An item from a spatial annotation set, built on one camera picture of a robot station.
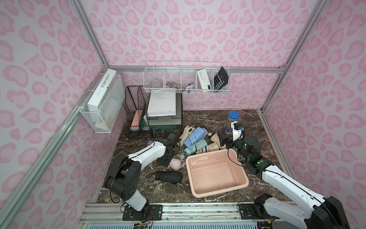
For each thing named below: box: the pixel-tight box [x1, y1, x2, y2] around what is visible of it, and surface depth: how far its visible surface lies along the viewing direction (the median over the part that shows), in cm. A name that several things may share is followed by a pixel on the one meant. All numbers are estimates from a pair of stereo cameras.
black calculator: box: [213, 66, 229, 90], surface depth 93 cm
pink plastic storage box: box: [185, 148, 250, 198], surface depth 84 cm
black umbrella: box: [145, 170, 183, 185], surface depth 85 cm
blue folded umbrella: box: [183, 126, 209, 148], surface depth 98 cm
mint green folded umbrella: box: [184, 138, 208, 156], surface depth 97 cm
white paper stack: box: [147, 92, 177, 117], surface depth 93 cm
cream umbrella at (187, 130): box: [177, 125, 196, 148], surface depth 100 cm
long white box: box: [87, 68, 118, 112], surface depth 72 cm
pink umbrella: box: [167, 157, 183, 171], surface depth 85 cm
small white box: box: [196, 68, 212, 90], surface depth 94 cm
